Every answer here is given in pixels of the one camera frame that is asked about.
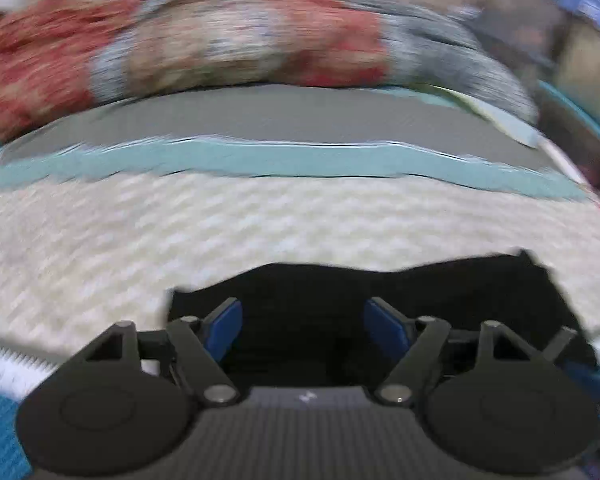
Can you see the stacked bags and boxes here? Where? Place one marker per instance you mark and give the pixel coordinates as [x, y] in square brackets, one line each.
[553, 47]

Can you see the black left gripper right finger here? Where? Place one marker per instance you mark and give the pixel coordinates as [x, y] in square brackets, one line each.
[412, 345]

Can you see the red floral patchwork quilt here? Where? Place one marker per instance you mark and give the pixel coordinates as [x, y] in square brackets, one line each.
[59, 57]

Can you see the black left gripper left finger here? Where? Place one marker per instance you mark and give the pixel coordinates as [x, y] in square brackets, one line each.
[199, 340]

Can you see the patterned bedsheet teal cream grey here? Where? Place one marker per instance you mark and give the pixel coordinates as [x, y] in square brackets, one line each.
[105, 212]

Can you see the black pants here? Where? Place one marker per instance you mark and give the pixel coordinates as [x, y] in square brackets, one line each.
[321, 326]

